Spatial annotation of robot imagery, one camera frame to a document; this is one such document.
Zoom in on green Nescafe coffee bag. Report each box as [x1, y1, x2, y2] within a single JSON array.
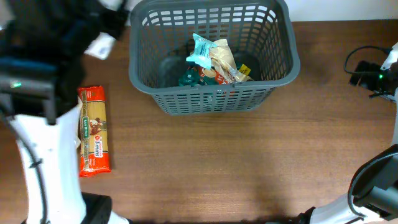
[[178, 58, 252, 87]]

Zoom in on beige snack bag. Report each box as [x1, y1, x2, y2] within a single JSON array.
[[210, 39, 253, 84]]

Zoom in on teal wet wipes pack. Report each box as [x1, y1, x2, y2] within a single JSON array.
[[186, 34, 217, 69]]

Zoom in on Kleenex tissue multipack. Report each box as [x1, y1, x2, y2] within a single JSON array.
[[85, 32, 116, 60]]

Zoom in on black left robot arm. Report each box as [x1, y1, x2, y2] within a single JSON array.
[[1, 1, 129, 223]]

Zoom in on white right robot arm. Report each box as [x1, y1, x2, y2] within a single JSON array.
[[288, 45, 397, 224]]

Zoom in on orange spaghetti packet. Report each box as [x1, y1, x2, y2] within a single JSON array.
[[78, 86, 111, 177]]

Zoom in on grey plastic basket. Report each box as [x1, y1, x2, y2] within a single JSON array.
[[129, 0, 300, 115]]

